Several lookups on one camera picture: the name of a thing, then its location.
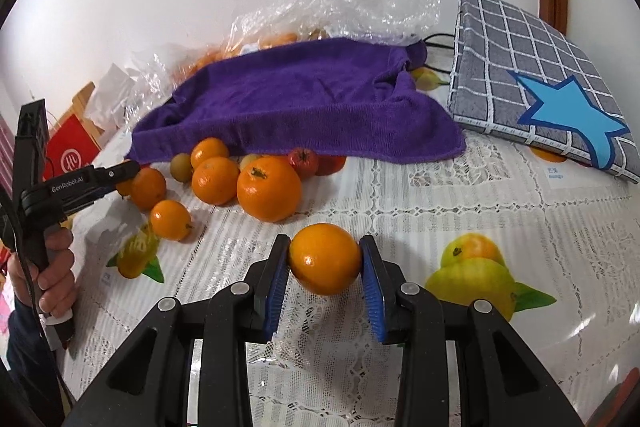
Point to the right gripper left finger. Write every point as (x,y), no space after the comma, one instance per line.
(146,381)

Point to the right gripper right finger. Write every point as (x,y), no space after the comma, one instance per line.
(501,381)

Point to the small mandarin orange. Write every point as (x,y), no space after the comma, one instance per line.
(206,149)

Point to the medium tangerine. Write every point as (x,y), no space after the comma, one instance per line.
(214,181)

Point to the smooth oval orange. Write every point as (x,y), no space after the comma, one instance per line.
(325,259)

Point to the rough round orange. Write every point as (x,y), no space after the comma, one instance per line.
(269,189)

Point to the person's left hand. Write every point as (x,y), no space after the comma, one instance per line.
(56,283)

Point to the red paper box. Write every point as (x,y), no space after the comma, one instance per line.
(70,148)

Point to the orange near towel edge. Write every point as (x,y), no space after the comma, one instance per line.
(148,188)

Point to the small orange left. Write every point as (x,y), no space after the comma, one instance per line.
(170,220)

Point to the yellow-green small fruit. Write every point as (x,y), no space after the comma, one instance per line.
(180,168)

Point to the red cherry tomato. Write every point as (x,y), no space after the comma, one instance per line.
(304,161)

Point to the grey checked star cushion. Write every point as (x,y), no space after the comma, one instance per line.
(518,78)

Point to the purple towel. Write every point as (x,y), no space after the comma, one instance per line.
(338,97)

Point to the clear plastic fruit bag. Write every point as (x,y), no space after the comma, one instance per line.
(262,24)

